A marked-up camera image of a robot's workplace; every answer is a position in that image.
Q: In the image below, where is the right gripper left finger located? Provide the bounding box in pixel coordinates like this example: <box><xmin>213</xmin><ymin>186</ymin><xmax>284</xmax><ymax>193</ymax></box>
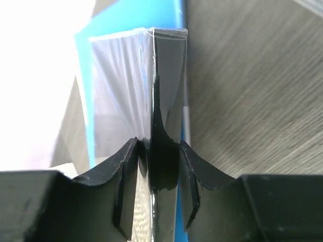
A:
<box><xmin>1</xmin><ymin>138</ymin><xmax>138</xmax><ymax>241</ymax></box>

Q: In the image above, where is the blue plastic folder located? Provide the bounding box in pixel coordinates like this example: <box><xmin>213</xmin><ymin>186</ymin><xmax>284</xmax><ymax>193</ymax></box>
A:
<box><xmin>75</xmin><ymin>1</ymin><xmax>190</xmax><ymax>241</ymax></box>

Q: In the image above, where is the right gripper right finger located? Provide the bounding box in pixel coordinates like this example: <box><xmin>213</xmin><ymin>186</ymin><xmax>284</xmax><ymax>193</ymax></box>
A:
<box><xmin>179</xmin><ymin>142</ymin><xmax>322</xmax><ymax>241</ymax></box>

